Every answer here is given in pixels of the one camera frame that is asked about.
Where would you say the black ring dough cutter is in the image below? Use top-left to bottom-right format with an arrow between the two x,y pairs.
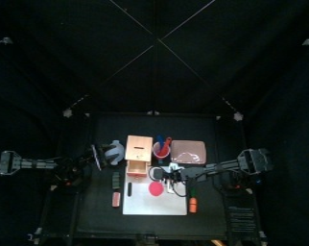
149,165 -> 168,183

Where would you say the wooden drawer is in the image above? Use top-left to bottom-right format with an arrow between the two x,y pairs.
125,160 -> 151,179

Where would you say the pink tray with clear cover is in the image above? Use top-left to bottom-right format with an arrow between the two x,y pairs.
169,139 -> 208,165

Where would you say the dark green toy block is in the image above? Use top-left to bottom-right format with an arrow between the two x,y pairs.
112,171 -> 121,190

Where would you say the white cutting mat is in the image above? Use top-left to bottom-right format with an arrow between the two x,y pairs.
121,165 -> 189,216

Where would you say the light wooden box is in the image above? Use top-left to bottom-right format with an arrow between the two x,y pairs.
124,135 -> 155,163

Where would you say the red plastic utensil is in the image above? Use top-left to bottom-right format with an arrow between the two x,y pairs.
161,136 -> 175,154

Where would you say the blue plastic utensil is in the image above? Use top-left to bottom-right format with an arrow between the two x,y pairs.
156,134 -> 165,152

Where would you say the pink toy block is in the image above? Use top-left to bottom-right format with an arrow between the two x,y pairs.
112,191 -> 123,209

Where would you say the white printed label sticker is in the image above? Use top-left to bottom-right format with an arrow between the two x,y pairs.
226,206 -> 257,237

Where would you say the black table level camera mount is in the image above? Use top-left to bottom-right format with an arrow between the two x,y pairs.
136,234 -> 160,246

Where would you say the white table corner bracket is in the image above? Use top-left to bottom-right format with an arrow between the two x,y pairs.
27,227 -> 45,245

